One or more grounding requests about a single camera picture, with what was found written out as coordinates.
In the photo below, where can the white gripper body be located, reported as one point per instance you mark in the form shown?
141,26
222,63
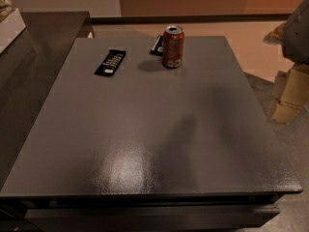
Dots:
297,38

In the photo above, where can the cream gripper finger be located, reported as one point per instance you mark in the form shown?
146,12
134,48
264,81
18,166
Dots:
290,94

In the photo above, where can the red coke can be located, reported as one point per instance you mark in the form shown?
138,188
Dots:
173,40

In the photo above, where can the black rxbar chocolate wrapper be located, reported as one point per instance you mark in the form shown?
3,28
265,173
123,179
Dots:
111,63

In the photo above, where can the white box on counter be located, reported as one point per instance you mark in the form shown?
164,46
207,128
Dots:
10,28

